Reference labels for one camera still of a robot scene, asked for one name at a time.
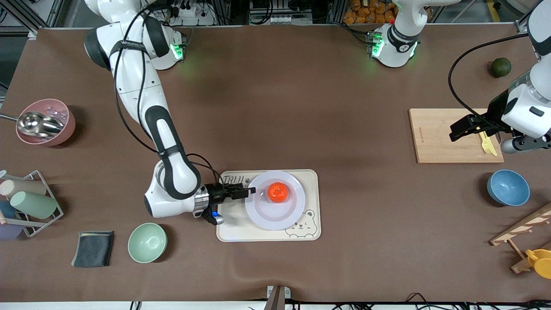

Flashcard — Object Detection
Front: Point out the pile of orange fruit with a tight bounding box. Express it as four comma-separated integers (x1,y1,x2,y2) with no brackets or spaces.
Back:
343,0,399,25

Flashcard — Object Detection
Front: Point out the brown table mat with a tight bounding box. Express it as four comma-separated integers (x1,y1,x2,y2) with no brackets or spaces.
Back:
0,24,551,303

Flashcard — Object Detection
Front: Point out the wooden rack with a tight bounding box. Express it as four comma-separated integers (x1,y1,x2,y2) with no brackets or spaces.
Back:
490,202,551,274

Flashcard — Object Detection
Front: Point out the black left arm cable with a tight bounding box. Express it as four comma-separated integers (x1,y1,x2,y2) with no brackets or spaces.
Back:
448,34,530,126

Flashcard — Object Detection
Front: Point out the white round plate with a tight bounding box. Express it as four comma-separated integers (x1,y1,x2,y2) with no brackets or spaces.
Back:
245,170,306,231

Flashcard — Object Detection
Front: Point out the grey wire cup rack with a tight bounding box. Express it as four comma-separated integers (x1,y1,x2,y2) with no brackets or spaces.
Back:
0,170,64,238

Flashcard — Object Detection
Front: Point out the dark grey folded cloth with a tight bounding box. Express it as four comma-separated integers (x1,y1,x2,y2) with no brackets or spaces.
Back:
71,231,115,268

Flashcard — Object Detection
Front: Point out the purple cup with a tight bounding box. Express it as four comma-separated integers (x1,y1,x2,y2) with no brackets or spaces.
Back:
0,223,23,241

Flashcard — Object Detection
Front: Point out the white power strip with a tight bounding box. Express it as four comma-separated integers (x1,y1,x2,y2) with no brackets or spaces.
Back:
170,0,215,25

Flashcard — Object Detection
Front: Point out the beige cup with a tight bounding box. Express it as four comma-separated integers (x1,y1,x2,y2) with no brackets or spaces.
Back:
0,179,47,198

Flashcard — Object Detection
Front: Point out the metal scoop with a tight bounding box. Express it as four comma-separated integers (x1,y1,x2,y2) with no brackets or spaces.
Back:
0,112,65,138

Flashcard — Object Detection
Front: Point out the wooden cutting board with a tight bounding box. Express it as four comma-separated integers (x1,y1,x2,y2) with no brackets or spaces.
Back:
409,108,505,164

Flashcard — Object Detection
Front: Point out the pale green cup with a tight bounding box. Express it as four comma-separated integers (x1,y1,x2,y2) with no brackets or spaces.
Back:
10,191,58,220

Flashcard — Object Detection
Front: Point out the yellow plastic fork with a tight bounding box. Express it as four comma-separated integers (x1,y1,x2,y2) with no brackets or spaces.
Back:
479,131,495,155

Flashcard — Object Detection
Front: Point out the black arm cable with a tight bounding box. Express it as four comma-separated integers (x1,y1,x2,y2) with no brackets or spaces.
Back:
113,4,223,186
448,34,530,126

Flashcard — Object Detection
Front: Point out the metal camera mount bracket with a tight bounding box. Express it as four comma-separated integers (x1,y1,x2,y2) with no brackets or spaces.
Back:
266,285,291,310

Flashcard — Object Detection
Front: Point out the cream bear print tray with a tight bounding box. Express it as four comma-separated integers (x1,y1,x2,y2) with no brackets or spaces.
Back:
217,169,322,242

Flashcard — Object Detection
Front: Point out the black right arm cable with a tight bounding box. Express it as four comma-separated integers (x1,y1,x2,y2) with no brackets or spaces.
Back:
113,4,223,186

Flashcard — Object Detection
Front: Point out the pink bowl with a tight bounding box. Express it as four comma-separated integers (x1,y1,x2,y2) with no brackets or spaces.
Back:
16,99,76,147

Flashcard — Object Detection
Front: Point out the blue bowl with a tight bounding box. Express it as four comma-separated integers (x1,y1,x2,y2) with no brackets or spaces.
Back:
487,169,531,207

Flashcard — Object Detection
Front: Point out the yellow cup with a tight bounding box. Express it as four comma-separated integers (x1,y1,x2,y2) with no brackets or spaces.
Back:
525,248,551,279

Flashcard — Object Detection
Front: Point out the dark green lime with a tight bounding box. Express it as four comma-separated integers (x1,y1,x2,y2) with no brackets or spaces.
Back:
491,57,512,78

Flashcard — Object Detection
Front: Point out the pale green bowl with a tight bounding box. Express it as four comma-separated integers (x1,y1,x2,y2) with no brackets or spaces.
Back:
127,222,168,264

